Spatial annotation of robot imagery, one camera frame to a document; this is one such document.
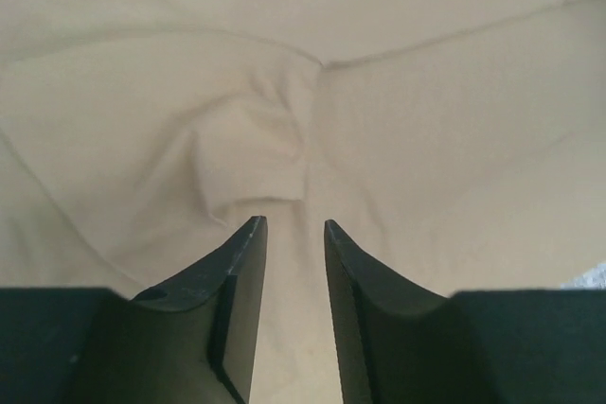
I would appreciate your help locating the floral patterned table mat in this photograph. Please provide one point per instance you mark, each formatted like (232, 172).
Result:
(594, 278)

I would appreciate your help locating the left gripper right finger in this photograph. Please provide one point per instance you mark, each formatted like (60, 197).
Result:
(398, 342)

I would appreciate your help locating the beige t shirt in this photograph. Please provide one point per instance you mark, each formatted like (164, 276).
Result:
(462, 142)

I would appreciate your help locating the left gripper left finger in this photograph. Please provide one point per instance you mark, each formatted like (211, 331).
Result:
(189, 339)

